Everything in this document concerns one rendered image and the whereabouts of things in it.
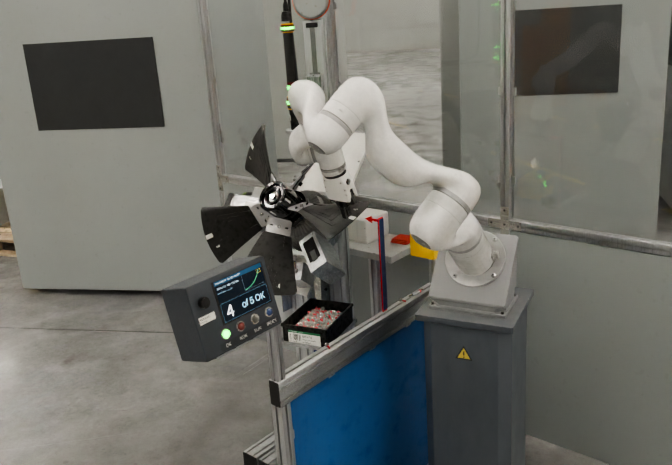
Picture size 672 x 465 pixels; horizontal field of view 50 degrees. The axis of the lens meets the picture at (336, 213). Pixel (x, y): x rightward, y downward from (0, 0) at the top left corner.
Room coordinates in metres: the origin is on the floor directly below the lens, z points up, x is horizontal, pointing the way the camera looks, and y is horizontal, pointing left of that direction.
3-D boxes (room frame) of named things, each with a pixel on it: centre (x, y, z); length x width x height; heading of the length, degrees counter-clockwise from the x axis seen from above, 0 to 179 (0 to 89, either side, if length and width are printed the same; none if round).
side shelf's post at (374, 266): (2.96, -0.16, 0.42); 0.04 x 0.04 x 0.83; 49
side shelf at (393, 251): (2.96, -0.16, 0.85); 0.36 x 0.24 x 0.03; 49
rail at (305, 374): (2.15, -0.09, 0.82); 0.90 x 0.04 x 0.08; 139
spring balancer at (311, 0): (3.18, 0.04, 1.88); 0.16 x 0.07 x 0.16; 84
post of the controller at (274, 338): (1.83, 0.20, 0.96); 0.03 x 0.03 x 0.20; 49
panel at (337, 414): (2.15, -0.09, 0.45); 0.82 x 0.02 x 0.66; 139
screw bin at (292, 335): (2.21, 0.08, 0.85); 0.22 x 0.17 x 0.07; 154
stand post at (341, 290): (2.81, 0.00, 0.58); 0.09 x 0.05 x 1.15; 49
